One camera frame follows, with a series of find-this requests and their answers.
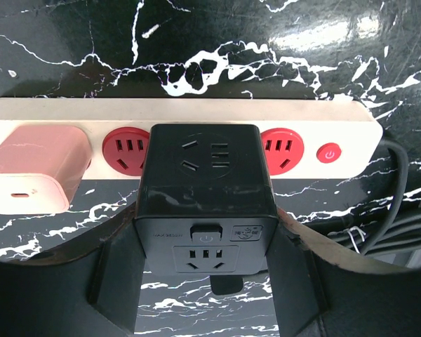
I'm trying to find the beige red power strip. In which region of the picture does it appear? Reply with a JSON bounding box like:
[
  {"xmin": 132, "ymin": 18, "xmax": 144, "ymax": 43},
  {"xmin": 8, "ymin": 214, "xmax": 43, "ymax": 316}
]
[{"xmin": 0, "ymin": 98, "xmax": 383, "ymax": 180}]

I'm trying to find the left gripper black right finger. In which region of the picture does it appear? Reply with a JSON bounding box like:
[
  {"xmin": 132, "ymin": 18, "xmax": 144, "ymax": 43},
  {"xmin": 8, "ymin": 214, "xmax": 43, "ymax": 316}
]
[{"xmin": 267, "ymin": 209, "xmax": 421, "ymax": 336}]

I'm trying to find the black power cord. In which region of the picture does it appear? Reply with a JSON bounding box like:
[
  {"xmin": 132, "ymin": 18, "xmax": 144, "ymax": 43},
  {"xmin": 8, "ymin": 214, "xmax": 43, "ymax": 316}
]
[{"xmin": 322, "ymin": 138, "xmax": 421, "ymax": 260}]

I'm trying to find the black cube adapter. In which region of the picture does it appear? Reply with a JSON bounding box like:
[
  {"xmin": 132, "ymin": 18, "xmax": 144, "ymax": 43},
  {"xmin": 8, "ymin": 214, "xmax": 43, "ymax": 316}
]
[{"xmin": 135, "ymin": 124, "xmax": 278, "ymax": 275}]

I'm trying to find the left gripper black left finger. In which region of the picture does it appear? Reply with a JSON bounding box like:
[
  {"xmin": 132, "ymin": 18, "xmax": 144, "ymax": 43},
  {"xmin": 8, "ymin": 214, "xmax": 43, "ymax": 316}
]
[{"xmin": 0, "ymin": 204, "xmax": 145, "ymax": 336}]

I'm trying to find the pink square plug adapter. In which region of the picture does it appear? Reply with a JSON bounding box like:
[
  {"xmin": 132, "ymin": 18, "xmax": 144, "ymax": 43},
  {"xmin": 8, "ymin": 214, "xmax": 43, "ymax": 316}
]
[{"xmin": 0, "ymin": 124, "xmax": 93, "ymax": 215}]

